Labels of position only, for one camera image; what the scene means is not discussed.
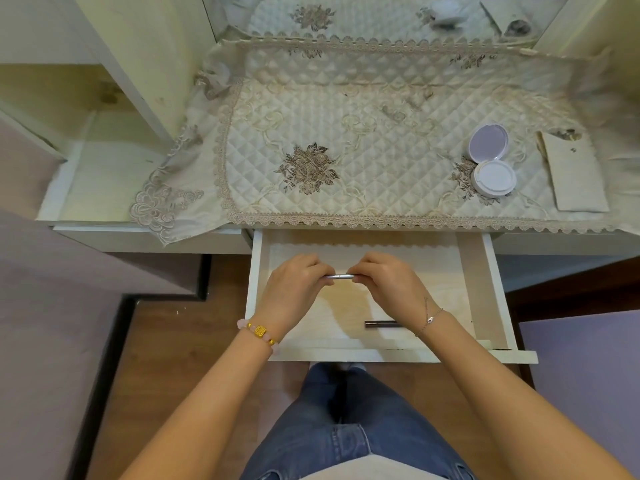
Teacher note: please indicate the person's left hand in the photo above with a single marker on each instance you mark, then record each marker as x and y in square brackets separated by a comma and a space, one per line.
[290, 299]

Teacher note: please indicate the person's right hand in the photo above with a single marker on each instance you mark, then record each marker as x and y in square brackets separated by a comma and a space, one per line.
[395, 294]

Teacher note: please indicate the person's right fingers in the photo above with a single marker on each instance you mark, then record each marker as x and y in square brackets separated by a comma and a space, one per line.
[367, 268]

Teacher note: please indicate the person's left fingers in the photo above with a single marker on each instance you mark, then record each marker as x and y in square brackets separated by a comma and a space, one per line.
[312, 267]

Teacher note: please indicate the silver cosmetic pencil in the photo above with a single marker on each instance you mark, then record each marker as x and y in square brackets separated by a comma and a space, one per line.
[340, 277]

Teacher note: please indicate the person's left forearm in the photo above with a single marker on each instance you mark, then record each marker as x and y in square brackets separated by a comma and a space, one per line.
[210, 404]

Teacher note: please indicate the person's right forearm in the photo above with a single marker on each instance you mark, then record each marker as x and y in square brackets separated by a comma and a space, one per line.
[505, 394]

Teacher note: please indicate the dark cosmetic pencil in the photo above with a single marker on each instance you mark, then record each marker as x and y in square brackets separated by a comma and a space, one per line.
[382, 323]

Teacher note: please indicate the white wooden drawer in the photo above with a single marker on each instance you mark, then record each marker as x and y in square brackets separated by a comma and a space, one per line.
[480, 294]

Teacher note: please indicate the quilted cream lace table cover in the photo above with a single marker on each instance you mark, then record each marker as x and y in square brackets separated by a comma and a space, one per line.
[375, 144]

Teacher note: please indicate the open white powder compact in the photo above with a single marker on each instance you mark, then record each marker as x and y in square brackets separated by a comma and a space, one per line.
[492, 174]

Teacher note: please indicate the blue jeans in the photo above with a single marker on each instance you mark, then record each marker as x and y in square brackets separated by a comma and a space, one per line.
[350, 424]

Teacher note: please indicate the light shirt hem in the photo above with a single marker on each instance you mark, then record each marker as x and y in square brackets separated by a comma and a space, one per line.
[370, 467]

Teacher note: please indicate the beige fabric pouch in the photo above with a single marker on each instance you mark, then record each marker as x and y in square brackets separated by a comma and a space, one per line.
[575, 174]

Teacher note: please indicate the mauve upholstered stool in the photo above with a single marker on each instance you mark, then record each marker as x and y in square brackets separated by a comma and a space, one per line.
[585, 364]

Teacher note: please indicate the vanity mirror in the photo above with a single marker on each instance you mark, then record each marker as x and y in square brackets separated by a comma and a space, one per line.
[380, 14]

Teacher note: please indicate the mauve upholstered bed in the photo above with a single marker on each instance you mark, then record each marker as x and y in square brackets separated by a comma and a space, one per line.
[45, 319]

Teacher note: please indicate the white vanity desk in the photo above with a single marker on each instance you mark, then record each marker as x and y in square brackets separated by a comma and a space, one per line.
[130, 54]

